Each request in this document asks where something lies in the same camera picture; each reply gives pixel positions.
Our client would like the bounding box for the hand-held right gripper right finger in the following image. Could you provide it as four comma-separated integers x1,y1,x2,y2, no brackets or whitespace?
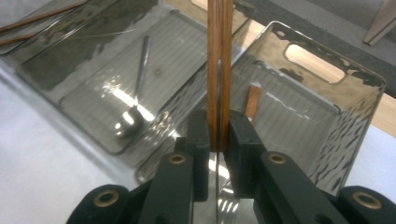
223,109,270,201

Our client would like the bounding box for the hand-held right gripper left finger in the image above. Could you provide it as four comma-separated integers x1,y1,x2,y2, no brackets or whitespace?
173,108,212,203

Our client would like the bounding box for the wooden handled table knife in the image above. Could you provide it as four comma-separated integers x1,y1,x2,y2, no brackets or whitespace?
206,0,234,224

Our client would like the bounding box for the smoky clear plastic bin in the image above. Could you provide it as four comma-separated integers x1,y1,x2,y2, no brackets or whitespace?
15,0,257,156
134,21,388,224
0,0,120,58

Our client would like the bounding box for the long metal spoon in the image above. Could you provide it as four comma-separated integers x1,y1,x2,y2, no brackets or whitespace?
115,35,154,140

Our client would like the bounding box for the brown wooden chopstick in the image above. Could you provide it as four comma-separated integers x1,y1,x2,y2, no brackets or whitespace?
0,32,43,49
0,0,89,35

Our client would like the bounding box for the white table cover sheet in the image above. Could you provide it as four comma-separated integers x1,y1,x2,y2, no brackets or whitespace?
0,55,396,224

